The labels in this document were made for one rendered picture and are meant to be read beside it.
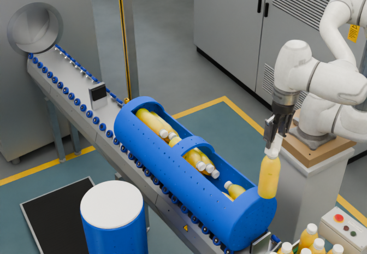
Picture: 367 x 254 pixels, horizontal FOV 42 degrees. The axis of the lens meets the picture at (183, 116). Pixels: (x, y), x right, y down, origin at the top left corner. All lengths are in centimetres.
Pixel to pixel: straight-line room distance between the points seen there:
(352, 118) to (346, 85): 81
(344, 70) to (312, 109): 86
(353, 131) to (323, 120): 15
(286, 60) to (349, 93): 21
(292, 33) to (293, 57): 231
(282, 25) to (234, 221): 227
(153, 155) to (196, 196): 32
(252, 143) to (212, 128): 38
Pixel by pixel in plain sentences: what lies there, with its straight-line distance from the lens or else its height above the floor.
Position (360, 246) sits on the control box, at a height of 110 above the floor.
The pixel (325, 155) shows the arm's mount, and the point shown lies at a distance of 245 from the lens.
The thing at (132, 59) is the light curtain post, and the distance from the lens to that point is 302.
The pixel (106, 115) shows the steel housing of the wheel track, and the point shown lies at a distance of 281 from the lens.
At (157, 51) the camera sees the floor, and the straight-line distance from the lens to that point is 522.
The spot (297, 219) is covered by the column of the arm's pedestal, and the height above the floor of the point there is 63.
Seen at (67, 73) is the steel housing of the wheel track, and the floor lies 93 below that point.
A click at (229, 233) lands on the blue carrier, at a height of 113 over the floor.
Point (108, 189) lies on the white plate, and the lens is 222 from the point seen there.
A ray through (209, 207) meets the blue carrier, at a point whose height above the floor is 116.
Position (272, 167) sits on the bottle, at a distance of 176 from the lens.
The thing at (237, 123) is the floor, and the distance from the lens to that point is 420.
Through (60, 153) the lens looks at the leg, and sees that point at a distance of 387.
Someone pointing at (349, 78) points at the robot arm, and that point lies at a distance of 148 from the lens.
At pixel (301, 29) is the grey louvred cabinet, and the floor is 95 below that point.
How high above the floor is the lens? 264
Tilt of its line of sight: 38 degrees down
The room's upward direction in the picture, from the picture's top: straight up
